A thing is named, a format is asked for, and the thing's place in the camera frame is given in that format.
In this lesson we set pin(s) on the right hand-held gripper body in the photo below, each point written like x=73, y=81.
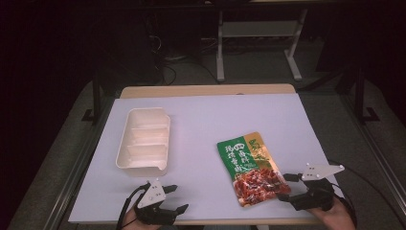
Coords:
x=314, y=193

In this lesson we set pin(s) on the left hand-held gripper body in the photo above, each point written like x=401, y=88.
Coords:
x=152, y=195

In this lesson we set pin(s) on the green and red snack packet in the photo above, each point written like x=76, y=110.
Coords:
x=252, y=166

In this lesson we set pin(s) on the person's right hand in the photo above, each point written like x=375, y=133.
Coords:
x=333, y=218

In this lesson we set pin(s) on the person's left hand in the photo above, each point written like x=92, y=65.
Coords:
x=132, y=221

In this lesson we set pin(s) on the white compartment container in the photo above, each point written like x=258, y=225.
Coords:
x=145, y=140

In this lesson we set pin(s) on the white table mat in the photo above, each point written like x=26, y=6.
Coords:
x=198, y=127

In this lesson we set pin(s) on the black metal stand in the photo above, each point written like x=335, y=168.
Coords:
x=360, y=96
x=96, y=102

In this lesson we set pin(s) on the white metal table frame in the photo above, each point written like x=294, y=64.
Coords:
x=219, y=64

